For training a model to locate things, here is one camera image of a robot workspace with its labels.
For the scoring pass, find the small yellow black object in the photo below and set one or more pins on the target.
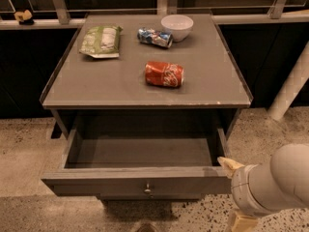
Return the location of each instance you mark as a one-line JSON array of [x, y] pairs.
[[24, 17]]

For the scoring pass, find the grey top drawer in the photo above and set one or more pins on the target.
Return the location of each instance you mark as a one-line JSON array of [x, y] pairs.
[[118, 168]]

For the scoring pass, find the crushed red cola can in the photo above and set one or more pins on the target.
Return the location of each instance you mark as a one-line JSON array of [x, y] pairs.
[[164, 74]]

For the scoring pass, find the grey wooden drawer cabinet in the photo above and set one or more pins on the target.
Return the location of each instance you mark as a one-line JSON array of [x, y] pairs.
[[211, 78]]

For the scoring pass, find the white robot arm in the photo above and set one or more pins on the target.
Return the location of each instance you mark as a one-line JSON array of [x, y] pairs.
[[270, 166]]

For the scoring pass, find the crushed blue soda can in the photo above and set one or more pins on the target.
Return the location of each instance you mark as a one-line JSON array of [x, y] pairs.
[[155, 37]]

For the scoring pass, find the metal window railing frame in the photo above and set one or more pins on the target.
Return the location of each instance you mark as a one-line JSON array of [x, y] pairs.
[[73, 13]]

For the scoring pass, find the white ceramic bowl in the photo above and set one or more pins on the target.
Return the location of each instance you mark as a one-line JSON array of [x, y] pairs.
[[178, 25]]

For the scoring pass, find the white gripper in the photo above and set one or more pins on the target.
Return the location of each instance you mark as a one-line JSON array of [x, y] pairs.
[[240, 188]]

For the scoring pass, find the green snack bag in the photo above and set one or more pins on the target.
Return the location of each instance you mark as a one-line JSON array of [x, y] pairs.
[[102, 42]]

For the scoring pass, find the metal drawer knob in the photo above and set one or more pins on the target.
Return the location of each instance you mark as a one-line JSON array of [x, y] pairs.
[[148, 190]]

